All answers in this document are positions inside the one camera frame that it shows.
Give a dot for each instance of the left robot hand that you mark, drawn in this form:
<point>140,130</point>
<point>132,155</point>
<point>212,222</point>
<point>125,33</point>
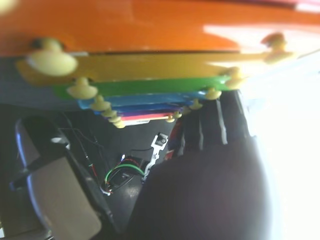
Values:
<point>205,195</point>

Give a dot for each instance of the rainbow toy xylophone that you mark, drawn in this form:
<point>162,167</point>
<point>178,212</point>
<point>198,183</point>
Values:
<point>155,32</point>

